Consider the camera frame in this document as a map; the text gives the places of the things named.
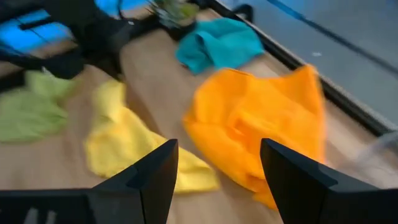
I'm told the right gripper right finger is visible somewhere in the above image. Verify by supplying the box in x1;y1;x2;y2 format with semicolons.
260;139;398;224

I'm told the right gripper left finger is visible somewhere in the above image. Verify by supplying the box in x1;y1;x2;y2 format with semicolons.
0;139;179;224

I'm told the yellow microfiber towel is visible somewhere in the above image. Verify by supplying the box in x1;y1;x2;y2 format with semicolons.
84;80;221;194

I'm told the orange microfiber towel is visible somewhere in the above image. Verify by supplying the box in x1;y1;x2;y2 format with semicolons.
182;64;327;211

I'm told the teal microfiber towel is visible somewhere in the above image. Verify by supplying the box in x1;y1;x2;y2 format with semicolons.
175;17;265;75

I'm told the green microfiber towel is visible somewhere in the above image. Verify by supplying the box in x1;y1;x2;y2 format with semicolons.
0;70;78;144

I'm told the small potted succulent plant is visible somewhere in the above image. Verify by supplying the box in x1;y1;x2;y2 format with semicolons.
148;0;200;41

